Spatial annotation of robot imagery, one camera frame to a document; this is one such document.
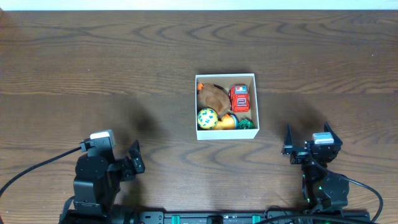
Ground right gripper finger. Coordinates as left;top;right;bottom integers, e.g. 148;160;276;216
283;124;293;149
323;121;343;145

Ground green ridged ball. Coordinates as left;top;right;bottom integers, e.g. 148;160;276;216
238;119;254;129

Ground orange duck toy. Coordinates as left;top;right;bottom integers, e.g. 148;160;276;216
214;114;238;130

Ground red toy truck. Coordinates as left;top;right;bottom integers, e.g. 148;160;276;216
228;85;250;113

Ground yellow ball with blue marks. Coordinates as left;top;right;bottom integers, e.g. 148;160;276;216
197;108;218;129

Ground brown plush toy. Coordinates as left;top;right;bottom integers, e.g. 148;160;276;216
197;83;231;118

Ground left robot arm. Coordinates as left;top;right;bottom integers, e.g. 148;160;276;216
59;137;146;223

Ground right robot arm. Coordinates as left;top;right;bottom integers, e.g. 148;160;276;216
281;123;349;215

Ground white cardboard box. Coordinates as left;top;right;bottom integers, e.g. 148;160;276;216
195;73;259;140

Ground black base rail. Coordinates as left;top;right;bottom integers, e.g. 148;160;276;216
58;205;371;224

